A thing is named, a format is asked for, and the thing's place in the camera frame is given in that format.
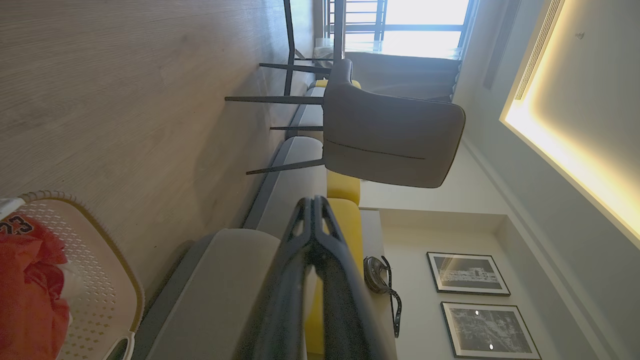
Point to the dark small handbag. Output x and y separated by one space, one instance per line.
375 275

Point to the dark balcony railing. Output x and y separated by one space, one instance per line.
350 15

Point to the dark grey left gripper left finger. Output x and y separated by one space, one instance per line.
280 300

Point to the grey curtain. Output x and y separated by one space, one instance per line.
405 75

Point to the red jersey with number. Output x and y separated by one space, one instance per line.
30 300

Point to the black framed wall picture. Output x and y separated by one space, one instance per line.
487 331
467 274

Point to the grey upholstered chair black legs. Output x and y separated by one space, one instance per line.
390 135

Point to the grey sofa with yellow backrest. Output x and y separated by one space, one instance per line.
220 300

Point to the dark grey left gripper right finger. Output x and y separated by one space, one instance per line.
345 310

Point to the white ceiling air vent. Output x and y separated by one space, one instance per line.
537 47

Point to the beige perforated plastic laundry basket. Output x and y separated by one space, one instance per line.
100 280

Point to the black frame coffee table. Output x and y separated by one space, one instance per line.
289 50

